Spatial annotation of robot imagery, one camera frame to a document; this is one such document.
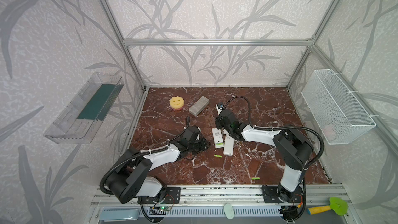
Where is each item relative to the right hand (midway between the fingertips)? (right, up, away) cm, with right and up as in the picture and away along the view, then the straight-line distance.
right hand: (218, 111), depth 94 cm
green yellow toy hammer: (+53, -41, -25) cm, 71 cm away
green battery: (-1, -25, -7) cm, 26 cm away
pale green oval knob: (+3, -43, -26) cm, 50 cm away
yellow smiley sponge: (-28, +5, +14) cm, 32 cm away
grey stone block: (-13, +1, +11) cm, 17 cm away
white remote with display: (0, -16, -2) cm, 16 cm away
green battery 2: (+19, -34, -15) cm, 41 cm away
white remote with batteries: (+6, -20, -5) cm, 22 cm away
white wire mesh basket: (+49, 0, -31) cm, 58 cm away
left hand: (-3, -16, -8) cm, 19 cm away
